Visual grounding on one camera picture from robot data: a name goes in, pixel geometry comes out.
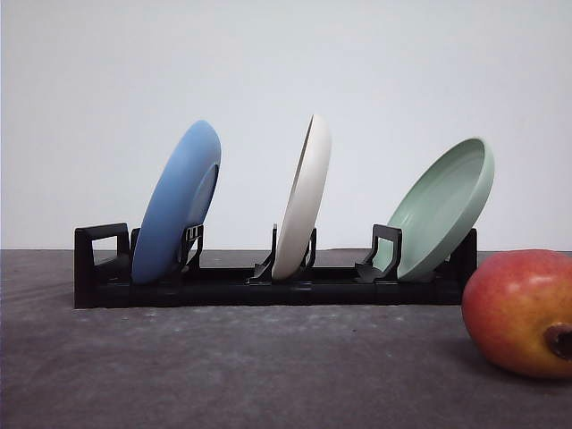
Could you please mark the white plate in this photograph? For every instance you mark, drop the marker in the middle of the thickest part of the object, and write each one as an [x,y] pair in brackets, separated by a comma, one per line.
[306,194]

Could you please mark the red yellow pomegranate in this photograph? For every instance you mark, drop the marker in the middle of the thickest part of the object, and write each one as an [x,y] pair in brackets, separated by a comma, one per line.
[510,298]

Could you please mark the blue plate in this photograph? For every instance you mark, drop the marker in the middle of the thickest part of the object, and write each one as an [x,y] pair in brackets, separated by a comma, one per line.
[178,203]

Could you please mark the green plate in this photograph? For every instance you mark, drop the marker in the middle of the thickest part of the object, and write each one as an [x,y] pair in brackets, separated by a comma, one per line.
[438,206]

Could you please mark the black plastic dish rack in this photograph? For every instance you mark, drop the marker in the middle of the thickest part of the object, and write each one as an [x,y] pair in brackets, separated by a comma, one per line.
[104,262]

